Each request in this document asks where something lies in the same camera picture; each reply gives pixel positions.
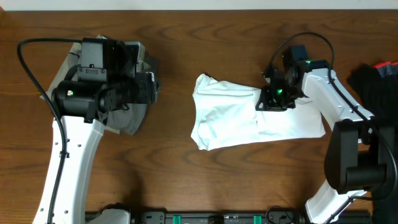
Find white t-shirt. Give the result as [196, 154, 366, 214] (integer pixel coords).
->
[191, 73, 325, 151]

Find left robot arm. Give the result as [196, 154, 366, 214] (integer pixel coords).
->
[34, 36, 159, 223]

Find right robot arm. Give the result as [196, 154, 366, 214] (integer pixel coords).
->
[256, 45, 397, 223]

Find grey folded shorts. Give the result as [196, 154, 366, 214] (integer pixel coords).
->
[115, 54, 159, 136]

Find beige folded garment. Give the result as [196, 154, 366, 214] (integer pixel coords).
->
[46, 43, 121, 134]

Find black garment with red trim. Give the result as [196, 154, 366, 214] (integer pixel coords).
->
[347, 62, 397, 224]

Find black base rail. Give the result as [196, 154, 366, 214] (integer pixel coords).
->
[85, 210, 373, 224]

